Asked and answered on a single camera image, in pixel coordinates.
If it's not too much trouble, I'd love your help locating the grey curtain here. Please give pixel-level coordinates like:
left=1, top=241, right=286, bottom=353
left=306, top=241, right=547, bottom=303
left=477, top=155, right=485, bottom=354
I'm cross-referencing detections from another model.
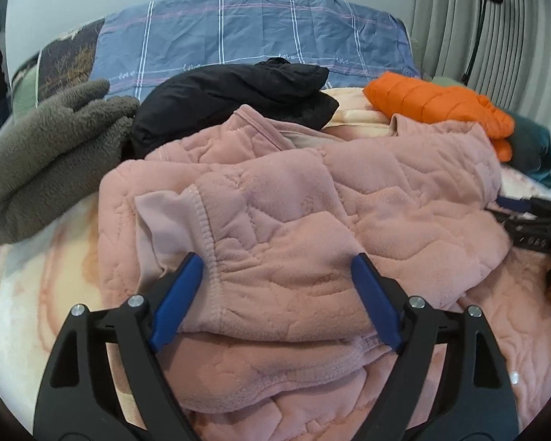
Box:
left=411, top=0, right=551, bottom=141

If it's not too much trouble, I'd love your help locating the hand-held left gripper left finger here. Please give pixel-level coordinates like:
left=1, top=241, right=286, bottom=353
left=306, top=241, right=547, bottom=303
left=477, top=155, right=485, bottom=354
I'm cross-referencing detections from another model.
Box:
left=33, top=252, right=206, bottom=441

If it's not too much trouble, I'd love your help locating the grey fleece garment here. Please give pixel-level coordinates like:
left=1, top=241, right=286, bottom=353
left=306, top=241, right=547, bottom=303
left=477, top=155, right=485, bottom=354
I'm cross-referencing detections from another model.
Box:
left=0, top=79, right=141, bottom=245

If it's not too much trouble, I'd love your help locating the dark landscape printed pillow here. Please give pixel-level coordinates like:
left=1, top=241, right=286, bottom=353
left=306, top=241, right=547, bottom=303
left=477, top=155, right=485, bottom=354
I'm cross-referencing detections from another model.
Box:
left=11, top=17, right=106, bottom=107

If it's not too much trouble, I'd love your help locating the orange puffer jacket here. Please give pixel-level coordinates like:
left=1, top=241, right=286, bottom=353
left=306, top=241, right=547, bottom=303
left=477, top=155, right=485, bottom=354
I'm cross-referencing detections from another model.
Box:
left=364, top=72, right=516, bottom=162

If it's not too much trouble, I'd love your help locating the black jacket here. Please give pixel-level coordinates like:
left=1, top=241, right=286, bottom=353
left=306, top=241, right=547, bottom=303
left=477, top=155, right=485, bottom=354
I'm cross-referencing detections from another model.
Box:
left=131, top=57, right=339, bottom=159

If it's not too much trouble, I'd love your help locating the teal garment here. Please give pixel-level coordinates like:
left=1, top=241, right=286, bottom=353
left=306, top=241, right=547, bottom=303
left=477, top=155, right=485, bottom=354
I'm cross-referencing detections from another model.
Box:
left=505, top=111, right=551, bottom=189

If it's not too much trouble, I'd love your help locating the cream patterned blanket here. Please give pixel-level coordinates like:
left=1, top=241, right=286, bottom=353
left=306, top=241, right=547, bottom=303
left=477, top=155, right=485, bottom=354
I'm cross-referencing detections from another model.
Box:
left=0, top=165, right=120, bottom=437

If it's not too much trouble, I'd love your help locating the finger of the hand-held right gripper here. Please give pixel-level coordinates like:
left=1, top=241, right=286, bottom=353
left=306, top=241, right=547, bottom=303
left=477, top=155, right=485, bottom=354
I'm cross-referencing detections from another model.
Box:
left=496, top=195, right=551, bottom=222
left=484, top=209, right=551, bottom=257

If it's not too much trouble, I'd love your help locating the blue plaid quilt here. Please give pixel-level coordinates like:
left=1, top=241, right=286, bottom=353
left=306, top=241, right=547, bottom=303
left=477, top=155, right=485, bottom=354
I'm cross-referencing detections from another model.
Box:
left=91, top=0, right=421, bottom=101

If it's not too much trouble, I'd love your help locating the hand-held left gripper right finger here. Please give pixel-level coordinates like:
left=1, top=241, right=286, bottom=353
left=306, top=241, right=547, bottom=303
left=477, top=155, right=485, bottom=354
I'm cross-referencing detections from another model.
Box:
left=349, top=254, right=521, bottom=441

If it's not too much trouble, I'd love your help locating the black floor lamp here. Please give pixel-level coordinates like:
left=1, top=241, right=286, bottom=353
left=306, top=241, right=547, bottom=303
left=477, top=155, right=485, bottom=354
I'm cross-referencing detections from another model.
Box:
left=461, top=0, right=504, bottom=87

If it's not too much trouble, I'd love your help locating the pink quilted fleece garment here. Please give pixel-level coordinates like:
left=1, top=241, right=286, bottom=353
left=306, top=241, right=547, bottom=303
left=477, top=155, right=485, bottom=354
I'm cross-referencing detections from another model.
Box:
left=97, top=105, right=551, bottom=441

